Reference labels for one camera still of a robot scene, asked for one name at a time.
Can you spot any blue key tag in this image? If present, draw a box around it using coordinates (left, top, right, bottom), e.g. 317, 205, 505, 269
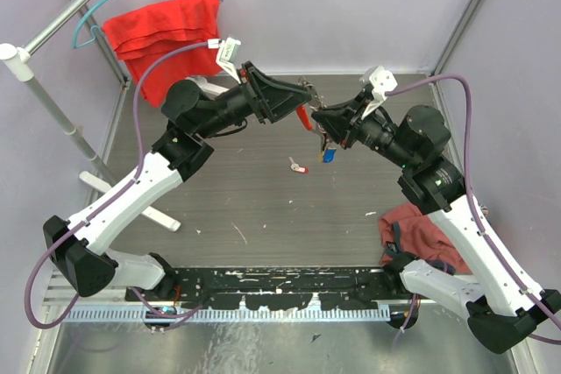
322, 148, 337, 164

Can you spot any metal key organizer red handle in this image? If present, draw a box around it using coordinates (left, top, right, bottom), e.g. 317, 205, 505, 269
295, 76, 334, 152

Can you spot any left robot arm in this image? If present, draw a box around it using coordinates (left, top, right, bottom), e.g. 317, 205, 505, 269
43, 62, 311, 300

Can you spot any white clothes rack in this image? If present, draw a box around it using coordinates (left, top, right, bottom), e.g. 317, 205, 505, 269
0, 0, 238, 233

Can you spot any crumpled maroon shirt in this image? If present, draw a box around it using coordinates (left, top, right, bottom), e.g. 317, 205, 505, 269
378, 203, 472, 275

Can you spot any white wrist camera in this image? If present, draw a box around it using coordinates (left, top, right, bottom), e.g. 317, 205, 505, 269
207, 37, 241, 83
360, 66, 398, 118

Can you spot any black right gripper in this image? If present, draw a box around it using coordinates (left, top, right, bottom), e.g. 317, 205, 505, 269
311, 88, 416, 171

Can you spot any silver key with red tag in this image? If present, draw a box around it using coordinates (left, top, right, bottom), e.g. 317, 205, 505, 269
288, 157, 309, 174

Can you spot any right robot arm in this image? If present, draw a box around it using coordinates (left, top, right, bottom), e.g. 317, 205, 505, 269
311, 93, 560, 354

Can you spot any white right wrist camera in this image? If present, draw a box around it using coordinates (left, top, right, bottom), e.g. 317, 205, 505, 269
360, 66, 398, 118

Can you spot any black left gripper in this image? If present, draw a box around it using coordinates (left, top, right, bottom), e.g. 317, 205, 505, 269
197, 61, 314, 140

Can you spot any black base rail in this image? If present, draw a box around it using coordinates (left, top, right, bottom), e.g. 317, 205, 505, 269
140, 266, 413, 311

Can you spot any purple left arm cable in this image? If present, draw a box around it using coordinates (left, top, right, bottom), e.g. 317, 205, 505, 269
24, 40, 220, 330

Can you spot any red cloth on hanger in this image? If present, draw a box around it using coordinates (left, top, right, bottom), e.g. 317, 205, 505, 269
102, 0, 221, 108

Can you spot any slotted cable duct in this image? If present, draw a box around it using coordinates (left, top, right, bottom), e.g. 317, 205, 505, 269
65, 305, 391, 323

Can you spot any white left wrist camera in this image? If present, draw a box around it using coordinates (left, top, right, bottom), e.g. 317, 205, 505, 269
207, 37, 241, 83

